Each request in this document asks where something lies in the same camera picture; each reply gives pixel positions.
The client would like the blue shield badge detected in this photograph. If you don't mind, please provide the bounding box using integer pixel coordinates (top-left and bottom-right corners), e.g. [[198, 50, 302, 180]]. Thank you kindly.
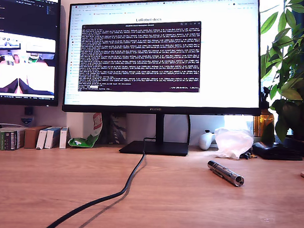
[[20, 116, 34, 126]]

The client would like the green and black box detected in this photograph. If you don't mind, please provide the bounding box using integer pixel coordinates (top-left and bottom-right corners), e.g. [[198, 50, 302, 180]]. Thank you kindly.
[[0, 127, 26, 152]]

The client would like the black leather pouch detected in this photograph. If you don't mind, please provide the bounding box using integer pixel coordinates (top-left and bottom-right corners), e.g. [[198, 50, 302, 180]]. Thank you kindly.
[[252, 141, 304, 162]]

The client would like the white game controller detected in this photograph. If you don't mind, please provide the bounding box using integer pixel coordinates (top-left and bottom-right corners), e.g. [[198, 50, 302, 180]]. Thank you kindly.
[[198, 129, 216, 151]]

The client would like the green leafy houseplant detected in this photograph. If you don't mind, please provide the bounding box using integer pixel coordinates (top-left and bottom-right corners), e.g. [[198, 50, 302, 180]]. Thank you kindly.
[[256, 0, 304, 144]]

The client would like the black monitor with dark screen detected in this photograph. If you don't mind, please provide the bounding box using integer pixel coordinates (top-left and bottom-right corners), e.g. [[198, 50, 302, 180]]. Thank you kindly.
[[0, 0, 62, 108]]

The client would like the green and red snack bag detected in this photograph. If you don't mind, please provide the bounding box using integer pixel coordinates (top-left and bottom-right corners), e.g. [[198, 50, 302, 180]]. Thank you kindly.
[[67, 111, 104, 148]]

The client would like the metallic silver laser pointer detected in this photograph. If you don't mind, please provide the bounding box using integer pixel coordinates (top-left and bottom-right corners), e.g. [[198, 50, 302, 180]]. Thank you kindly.
[[206, 160, 245, 188]]

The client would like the brown cardboard box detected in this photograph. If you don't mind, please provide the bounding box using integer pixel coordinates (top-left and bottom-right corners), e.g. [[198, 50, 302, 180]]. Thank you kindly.
[[23, 124, 52, 150]]

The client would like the white box with blue side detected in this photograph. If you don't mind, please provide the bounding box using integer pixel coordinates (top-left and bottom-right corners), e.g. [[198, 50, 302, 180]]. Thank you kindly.
[[44, 126, 62, 150]]

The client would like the grey cable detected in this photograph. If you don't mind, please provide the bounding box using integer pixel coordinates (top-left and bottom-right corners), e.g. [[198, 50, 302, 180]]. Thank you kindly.
[[0, 122, 24, 130]]

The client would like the clear crumpled plastic bag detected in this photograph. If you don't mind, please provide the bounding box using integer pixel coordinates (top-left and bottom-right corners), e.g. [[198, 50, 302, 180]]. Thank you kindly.
[[211, 127, 255, 161]]

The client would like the small black binder clip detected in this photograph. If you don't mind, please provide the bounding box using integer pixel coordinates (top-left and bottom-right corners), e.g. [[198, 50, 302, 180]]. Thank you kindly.
[[242, 151, 259, 160]]

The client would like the amber glass pump bottle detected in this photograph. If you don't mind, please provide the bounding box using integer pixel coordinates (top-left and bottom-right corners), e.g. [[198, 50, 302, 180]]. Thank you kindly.
[[253, 86, 278, 145]]

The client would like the thick black cable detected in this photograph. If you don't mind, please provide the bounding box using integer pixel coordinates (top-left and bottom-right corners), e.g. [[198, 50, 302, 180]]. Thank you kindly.
[[43, 133, 156, 228]]

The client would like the thin black monitor cable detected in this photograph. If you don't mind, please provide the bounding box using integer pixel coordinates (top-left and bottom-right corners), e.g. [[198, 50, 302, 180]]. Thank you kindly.
[[186, 115, 192, 146]]

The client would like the dark plant pot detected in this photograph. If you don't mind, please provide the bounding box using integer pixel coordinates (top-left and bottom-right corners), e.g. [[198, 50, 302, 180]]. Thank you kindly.
[[285, 135, 304, 158]]

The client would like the large black desktop monitor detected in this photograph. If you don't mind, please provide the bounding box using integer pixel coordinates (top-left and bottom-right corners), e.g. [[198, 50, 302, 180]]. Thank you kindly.
[[60, 0, 266, 160]]

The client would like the grey printed bag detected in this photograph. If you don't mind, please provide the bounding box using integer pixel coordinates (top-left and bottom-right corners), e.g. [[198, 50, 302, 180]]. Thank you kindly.
[[108, 112, 128, 145]]

